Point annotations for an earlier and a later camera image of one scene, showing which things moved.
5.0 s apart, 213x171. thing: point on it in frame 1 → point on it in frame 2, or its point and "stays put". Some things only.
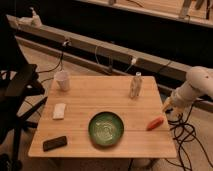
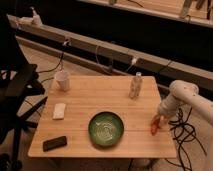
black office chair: [20, 96] stays put
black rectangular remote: [54, 143] stays put
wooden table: [62, 128] stays put
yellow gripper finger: [168, 105] → [163, 121]
